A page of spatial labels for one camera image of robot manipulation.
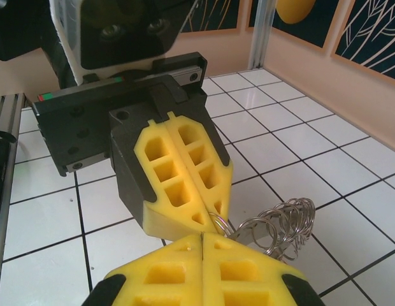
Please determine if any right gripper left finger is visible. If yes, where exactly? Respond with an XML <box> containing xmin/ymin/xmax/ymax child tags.
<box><xmin>85</xmin><ymin>234</ymin><xmax>203</xmax><ymax>306</ymax></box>

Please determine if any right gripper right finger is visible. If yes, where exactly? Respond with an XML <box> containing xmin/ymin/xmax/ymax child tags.
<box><xmin>202</xmin><ymin>232</ymin><xmax>323</xmax><ymax>306</ymax></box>

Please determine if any toothed metal ring disc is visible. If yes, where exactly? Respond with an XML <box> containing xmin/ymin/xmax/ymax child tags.
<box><xmin>234</xmin><ymin>222</ymin><xmax>300</xmax><ymax>256</ymax></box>

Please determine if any small steel keyring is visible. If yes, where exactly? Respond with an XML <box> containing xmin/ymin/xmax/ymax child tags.
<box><xmin>288</xmin><ymin>196</ymin><xmax>317</xmax><ymax>254</ymax></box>
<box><xmin>237</xmin><ymin>208</ymin><xmax>277</xmax><ymax>245</ymax></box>
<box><xmin>209</xmin><ymin>210</ymin><xmax>233</xmax><ymax>239</ymax></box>

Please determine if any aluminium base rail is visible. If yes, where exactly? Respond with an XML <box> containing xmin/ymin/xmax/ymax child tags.
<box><xmin>0</xmin><ymin>92</ymin><xmax>28</xmax><ymax>306</ymax></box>

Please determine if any aluminium corner post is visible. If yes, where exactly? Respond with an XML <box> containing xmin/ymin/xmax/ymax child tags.
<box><xmin>247</xmin><ymin>0</ymin><xmax>277</xmax><ymax>69</ymax></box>

